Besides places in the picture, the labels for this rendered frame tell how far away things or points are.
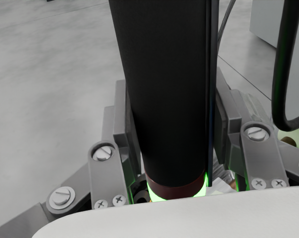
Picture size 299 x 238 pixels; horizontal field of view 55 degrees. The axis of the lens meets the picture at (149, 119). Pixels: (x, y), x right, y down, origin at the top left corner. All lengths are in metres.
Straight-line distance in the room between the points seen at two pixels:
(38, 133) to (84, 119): 0.40
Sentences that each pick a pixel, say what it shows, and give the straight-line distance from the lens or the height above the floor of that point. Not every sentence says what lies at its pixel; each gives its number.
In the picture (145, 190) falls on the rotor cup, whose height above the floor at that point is 1.24.
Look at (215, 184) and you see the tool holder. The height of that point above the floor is 1.36.
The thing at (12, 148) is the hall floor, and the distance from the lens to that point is 2.57.
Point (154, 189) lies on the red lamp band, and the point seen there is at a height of 1.43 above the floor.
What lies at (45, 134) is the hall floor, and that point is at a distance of 2.54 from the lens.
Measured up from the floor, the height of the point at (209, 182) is 1.42.
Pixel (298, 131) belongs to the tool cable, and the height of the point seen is 1.37.
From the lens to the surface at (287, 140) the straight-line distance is 0.29.
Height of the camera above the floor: 1.55
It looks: 41 degrees down
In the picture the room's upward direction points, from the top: 10 degrees counter-clockwise
